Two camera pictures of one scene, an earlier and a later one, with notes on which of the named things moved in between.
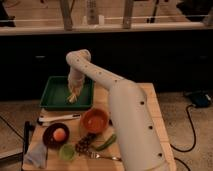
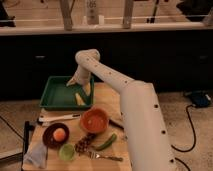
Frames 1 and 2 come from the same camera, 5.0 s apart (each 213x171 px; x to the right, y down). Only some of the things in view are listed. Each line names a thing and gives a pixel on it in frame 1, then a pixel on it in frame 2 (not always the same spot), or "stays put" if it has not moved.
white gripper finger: (70, 88) → (72, 81)
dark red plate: (48, 135) stays put
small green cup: (67, 152) stays put
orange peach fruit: (59, 134) stays put
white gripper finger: (78, 91) → (87, 88)
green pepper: (107, 143) stays put
